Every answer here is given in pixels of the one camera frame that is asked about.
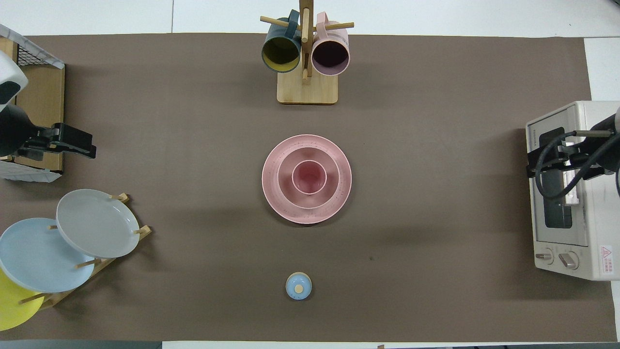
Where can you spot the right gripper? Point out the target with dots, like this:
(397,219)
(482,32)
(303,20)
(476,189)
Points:
(583,152)

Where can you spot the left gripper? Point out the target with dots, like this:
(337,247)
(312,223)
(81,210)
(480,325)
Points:
(38,143)

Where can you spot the pink bowl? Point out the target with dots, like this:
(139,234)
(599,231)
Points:
(286,186)

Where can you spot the pink tumbler cup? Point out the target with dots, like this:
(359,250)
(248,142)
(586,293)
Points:
(309,178)

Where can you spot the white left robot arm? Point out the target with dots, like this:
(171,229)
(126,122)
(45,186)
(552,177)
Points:
(12,128)

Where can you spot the beige toaster oven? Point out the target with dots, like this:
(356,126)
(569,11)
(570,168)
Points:
(596,218)

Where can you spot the grey plate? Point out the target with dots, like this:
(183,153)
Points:
(97,223)

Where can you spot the wooden plate rack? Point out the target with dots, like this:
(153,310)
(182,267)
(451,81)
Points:
(144,231)

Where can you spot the brown table mat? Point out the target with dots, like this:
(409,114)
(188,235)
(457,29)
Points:
(193,121)

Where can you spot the light blue plate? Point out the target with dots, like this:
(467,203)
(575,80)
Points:
(34,257)

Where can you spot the yellow plate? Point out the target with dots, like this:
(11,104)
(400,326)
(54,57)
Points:
(12,310)

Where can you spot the pink speckled plate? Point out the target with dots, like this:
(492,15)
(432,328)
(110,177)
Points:
(271,194)

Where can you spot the dark teal mug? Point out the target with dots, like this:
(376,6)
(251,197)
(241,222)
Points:
(281,53)

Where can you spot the wooden mug tree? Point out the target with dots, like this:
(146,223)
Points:
(307,92)

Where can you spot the pale pink mug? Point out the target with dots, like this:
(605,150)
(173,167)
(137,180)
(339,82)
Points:
(330,55)

